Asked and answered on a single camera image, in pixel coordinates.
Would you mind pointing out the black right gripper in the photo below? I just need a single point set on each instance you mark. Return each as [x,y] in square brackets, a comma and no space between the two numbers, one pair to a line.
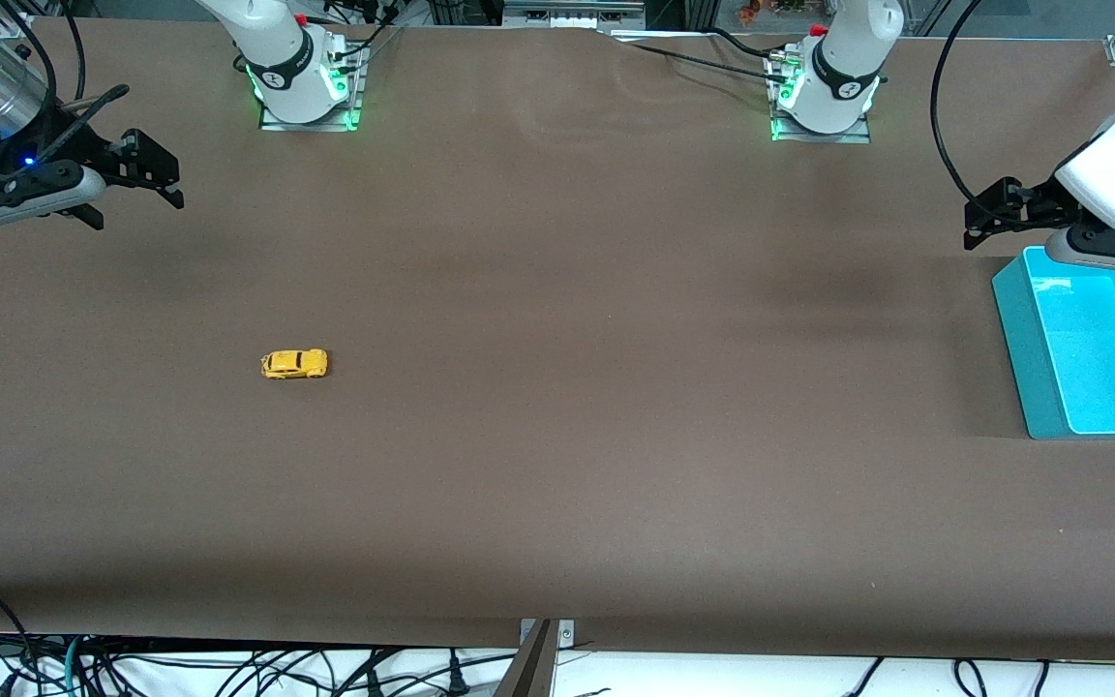
[91,145]

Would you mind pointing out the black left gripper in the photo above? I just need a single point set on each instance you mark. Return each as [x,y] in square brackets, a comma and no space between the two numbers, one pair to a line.
[1030,204]

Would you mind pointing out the yellow beetle toy car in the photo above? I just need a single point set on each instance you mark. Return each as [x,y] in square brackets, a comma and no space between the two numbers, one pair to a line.
[294,364]

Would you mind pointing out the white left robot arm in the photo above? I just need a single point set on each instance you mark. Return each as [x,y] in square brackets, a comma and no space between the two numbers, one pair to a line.
[838,77]

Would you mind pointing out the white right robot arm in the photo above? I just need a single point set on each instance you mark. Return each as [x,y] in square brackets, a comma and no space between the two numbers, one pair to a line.
[286,68]

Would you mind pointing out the teal plastic bin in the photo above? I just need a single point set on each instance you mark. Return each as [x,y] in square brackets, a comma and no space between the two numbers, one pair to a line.
[1090,378]

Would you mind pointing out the grey power strip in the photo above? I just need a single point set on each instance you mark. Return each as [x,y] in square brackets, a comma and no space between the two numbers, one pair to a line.
[572,12]

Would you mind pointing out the dark support beam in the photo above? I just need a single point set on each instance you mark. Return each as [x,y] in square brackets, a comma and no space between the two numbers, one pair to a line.
[530,668]

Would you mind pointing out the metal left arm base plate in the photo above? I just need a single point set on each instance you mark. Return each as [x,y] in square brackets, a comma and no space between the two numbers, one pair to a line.
[824,136]

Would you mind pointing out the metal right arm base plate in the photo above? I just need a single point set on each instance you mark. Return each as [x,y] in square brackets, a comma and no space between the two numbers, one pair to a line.
[311,118]

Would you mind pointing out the metal table edge bracket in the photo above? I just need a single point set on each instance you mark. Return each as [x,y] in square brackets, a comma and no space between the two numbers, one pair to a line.
[567,634]

